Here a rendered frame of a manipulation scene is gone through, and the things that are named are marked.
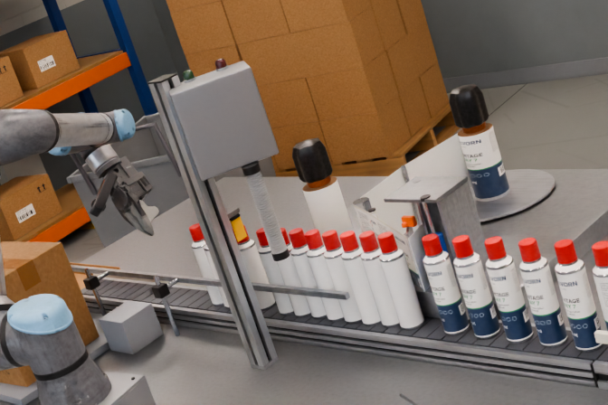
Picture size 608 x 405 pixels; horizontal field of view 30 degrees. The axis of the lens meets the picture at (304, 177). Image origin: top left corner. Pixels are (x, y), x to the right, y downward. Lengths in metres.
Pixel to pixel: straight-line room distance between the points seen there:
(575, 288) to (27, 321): 1.06
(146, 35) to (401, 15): 2.81
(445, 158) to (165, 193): 2.19
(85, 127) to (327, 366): 0.77
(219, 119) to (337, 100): 3.74
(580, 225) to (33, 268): 1.29
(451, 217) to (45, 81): 4.95
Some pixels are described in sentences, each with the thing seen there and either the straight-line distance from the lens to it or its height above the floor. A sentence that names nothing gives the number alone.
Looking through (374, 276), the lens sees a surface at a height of 1.00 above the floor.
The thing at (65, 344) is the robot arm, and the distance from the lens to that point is 2.35.
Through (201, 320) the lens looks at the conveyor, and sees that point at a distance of 2.79.
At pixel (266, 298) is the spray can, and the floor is 0.91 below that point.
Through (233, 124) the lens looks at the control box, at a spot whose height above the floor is 1.38.
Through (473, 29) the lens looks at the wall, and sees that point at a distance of 7.18.
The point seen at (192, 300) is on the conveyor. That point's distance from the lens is 2.86.
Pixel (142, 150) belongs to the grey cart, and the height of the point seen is 0.67.
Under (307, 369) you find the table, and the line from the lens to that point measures 2.43.
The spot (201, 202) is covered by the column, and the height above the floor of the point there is 1.23.
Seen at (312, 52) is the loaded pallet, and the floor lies 0.77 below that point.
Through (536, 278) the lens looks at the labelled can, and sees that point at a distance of 2.07.
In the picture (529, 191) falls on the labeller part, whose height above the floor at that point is 0.89.
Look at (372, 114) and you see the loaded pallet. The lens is 5.92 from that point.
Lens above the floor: 1.89
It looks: 17 degrees down
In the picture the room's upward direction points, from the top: 18 degrees counter-clockwise
